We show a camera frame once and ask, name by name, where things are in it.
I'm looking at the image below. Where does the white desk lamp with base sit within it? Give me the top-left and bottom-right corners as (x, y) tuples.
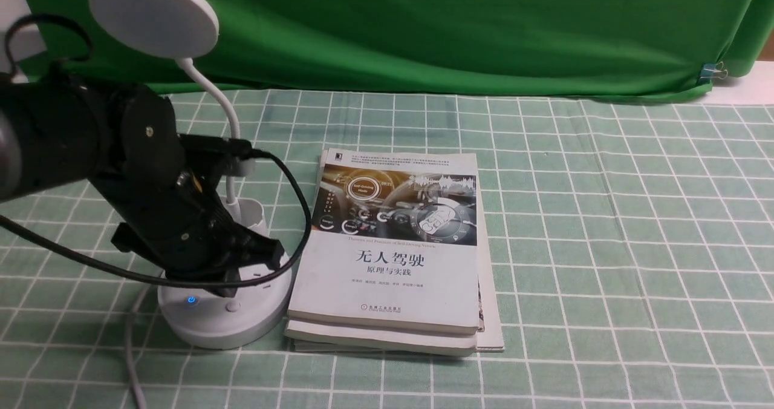
(88, 0), (292, 350)

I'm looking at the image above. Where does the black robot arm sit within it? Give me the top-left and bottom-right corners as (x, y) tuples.
(2, 67), (285, 298)

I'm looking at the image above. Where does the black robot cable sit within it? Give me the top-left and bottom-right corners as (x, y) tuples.
(0, 15), (313, 289)

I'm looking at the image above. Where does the blue binder clip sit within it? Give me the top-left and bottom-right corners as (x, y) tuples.
(697, 61), (728, 85)

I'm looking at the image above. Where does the green checkered tablecloth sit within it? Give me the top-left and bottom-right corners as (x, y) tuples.
(0, 88), (774, 409)

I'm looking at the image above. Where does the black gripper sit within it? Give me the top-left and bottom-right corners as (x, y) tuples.
(91, 151), (285, 298)

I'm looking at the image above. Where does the white lamp power cord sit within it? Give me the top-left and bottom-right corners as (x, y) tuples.
(125, 285), (159, 409)

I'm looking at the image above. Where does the top white self-driving book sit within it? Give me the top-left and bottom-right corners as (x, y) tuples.
(288, 148), (481, 336)

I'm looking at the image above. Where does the green backdrop cloth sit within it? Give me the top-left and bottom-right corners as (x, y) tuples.
(13, 0), (774, 104)

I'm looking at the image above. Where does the middle white book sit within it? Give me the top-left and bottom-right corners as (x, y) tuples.
(284, 319), (480, 357)

